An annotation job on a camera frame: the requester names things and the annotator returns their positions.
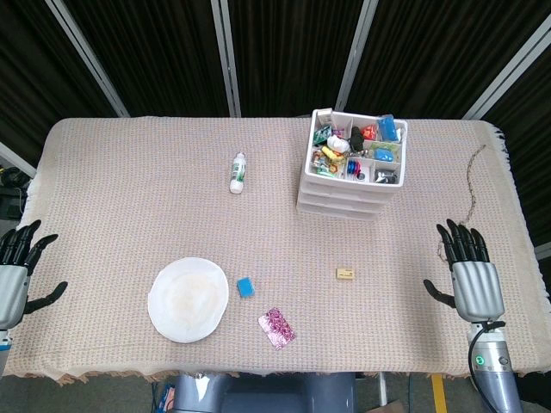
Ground black pleated curtain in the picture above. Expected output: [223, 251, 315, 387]
[344, 0, 551, 120]
[0, 0, 120, 150]
[484, 42, 551, 255]
[226, 0, 367, 118]
[59, 0, 232, 118]

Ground blue and red package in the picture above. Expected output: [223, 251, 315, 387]
[157, 382, 177, 413]

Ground white paper plate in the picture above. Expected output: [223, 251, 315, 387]
[147, 256, 230, 344]

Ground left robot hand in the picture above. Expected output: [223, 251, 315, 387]
[0, 219, 69, 331]

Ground white drawer organizer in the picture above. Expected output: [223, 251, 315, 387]
[295, 108, 409, 223]

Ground blue and green packet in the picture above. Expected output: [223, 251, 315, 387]
[370, 144, 397, 163]

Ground colourful candy packets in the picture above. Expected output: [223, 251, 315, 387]
[310, 150, 345, 177]

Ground beige twine rope bundle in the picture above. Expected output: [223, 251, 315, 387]
[436, 145, 488, 262]

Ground beige woven tablecloth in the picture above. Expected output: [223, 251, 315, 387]
[6, 115, 551, 385]

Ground white table leg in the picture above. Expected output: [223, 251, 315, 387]
[375, 372, 388, 408]

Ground white bottle green label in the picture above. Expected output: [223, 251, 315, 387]
[228, 151, 249, 195]

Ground blue plastic pack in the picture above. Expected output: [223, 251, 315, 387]
[377, 114, 398, 141]

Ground black equipment with cables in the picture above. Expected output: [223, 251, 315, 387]
[0, 166, 30, 227]

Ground aluminium frame post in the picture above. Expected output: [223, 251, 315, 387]
[210, 0, 242, 118]
[45, 0, 130, 118]
[334, 0, 380, 113]
[462, 12, 551, 121]
[0, 141, 38, 177]

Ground pink patterned card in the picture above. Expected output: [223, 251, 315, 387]
[257, 306, 297, 352]

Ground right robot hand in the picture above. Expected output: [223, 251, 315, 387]
[424, 219, 505, 323]

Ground blue and white block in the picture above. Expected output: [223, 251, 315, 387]
[236, 277, 256, 300]

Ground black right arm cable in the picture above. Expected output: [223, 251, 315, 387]
[467, 320, 507, 413]

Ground grey-blue robot torso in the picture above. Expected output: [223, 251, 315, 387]
[171, 372, 358, 413]

